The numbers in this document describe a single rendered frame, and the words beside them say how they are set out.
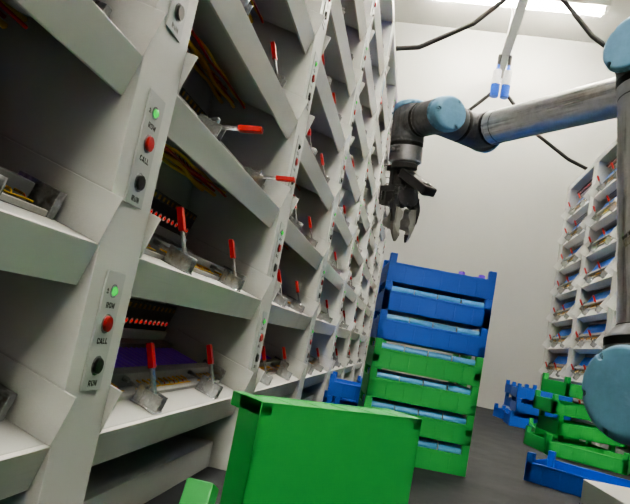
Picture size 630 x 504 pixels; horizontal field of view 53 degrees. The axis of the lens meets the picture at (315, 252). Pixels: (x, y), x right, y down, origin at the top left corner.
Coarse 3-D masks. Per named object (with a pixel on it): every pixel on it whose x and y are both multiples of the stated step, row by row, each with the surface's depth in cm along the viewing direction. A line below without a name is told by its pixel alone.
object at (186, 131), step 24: (192, 120) 79; (168, 144) 111; (192, 144) 82; (216, 144) 89; (192, 168) 129; (216, 168) 93; (240, 168) 101; (240, 192) 106; (264, 192) 118; (288, 192) 132; (264, 216) 125
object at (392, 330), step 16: (384, 320) 174; (384, 336) 174; (400, 336) 174; (416, 336) 174; (432, 336) 174; (448, 336) 174; (464, 336) 174; (480, 336) 174; (464, 352) 173; (480, 352) 173
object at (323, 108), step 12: (324, 48) 146; (324, 60) 165; (324, 72) 154; (324, 84) 158; (324, 96) 163; (312, 108) 185; (324, 108) 167; (324, 120) 190; (336, 120) 184; (324, 132) 203; (336, 132) 190; (348, 132) 205; (336, 144) 197
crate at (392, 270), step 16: (384, 272) 186; (400, 272) 176; (416, 272) 176; (432, 272) 176; (448, 272) 176; (496, 272) 176; (416, 288) 183; (432, 288) 176; (448, 288) 176; (464, 288) 176; (480, 288) 176
